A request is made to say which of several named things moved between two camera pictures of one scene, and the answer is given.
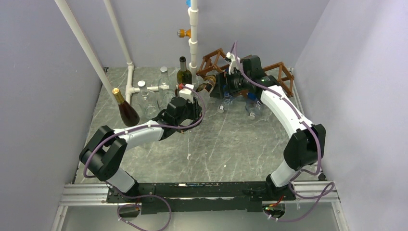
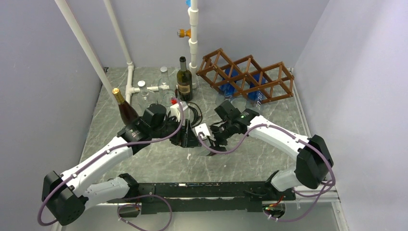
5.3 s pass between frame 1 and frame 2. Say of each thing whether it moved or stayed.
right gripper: moved
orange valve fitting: stayed
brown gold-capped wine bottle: stayed
